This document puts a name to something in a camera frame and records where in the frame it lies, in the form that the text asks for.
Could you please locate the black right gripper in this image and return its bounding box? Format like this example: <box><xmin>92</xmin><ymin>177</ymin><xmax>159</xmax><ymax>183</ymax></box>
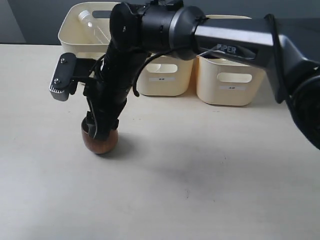
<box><xmin>85</xmin><ymin>44</ymin><xmax>147</xmax><ymax>140</ymax></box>

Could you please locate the brown wooden cup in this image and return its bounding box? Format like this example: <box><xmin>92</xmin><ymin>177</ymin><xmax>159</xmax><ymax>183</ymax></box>
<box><xmin>81</xmin><ymin>118</ymin><xmax>119</xmax><ymax>155</ymax></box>

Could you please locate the clear plastic bottle white cap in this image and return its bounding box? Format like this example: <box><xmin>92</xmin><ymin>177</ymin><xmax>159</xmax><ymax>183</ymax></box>
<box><xmin>78</xmin><ymin>10</ymin><xmax>110</xmax><ymax>45</ymax></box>

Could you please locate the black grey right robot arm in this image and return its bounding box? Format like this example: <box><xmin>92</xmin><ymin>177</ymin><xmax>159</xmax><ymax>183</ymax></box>
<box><xmin>85</xmin><ymin>0</ymin><xmax>320</xmax><ymax>147</ymax></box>

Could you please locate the middle cream plastic bin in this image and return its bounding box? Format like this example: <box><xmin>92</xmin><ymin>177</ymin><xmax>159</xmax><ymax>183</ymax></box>
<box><xmin>136</xmin><ymin>56</ymin><xmax>194</xmax><ymax>97</ymax></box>

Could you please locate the cream plastic bin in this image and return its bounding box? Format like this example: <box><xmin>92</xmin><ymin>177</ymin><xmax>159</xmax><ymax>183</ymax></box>
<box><xmin>58</xmin><ymin>1</ymin><xmax>118</xmax><ymax>59</ymax></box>
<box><xmin>136</xmin><ymin>56</ymin><xmax>194</xmax><ymax>97</ymax></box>
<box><xmin>196</xmin><ymin>56</ymin><xmax>266</xmax><ymax>106</ymax></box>

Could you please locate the left cream plastic bin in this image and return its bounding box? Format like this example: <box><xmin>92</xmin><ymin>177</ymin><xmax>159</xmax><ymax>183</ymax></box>
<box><xmin>58</xmin><ymin>1</ymin><xmax>118</xmax><ymax>59</ymax></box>

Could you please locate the right cream plastic bin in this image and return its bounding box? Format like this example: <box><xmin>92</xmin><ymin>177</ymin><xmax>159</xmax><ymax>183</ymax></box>
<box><xmin>196</xmin><ymin>56</ymin><xmax>266</xmax><ymax>106</ymax></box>

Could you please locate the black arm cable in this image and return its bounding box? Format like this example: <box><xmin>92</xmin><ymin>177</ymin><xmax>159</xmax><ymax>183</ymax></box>
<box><xmin>88</xmin><ymin>47</ymin><xmax>201</xmax><ymax>98</ymax></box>

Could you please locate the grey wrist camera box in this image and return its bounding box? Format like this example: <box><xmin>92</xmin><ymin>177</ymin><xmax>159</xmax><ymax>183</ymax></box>
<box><xmin>49</xmin><ymin>52</ymin><xmax>77</xmax><ymax>102</ymax></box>

